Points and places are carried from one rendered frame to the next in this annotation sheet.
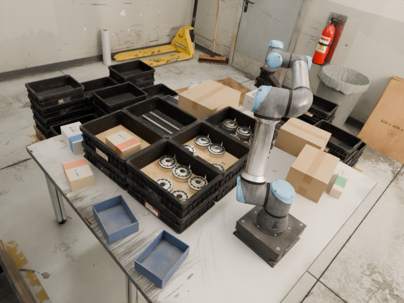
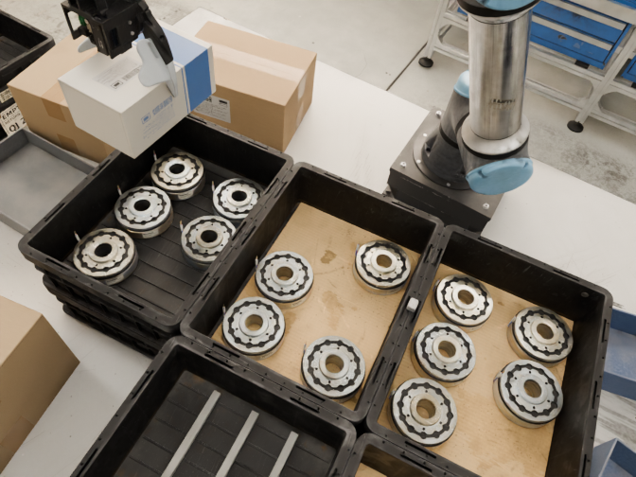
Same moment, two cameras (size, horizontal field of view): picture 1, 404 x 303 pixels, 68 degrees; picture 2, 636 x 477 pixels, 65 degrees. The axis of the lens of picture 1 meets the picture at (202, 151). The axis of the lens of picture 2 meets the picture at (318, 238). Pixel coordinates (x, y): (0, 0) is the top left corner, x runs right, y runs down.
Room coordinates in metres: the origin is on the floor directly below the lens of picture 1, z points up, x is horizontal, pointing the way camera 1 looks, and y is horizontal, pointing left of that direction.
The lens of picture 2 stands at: (1.51, 0.36, 1.63)
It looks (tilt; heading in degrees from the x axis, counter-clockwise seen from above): 55 degrees down; 254
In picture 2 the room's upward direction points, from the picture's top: 9 degrees clockwise
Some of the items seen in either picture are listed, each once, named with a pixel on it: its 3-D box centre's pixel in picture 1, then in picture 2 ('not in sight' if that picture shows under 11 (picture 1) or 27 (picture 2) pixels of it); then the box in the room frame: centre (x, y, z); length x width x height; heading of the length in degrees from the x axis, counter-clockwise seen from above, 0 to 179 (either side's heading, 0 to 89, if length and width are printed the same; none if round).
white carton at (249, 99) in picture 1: (262, 104); (144, 85); (1.64, -0.31, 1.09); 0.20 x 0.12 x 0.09; 51
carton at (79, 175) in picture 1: (78, 174); not in sight; (1.16, 0.65, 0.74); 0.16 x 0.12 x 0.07; 39
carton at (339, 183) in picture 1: (339, 183); not in sight; (1.47, -0.89, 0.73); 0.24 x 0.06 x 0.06; 152
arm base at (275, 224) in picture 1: (274, 213); (460, 143); (1.00, -0.39, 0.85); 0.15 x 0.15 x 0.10
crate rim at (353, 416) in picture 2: (211, 145); (324, 273); (1.37, -0.05, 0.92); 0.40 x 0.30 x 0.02; 56
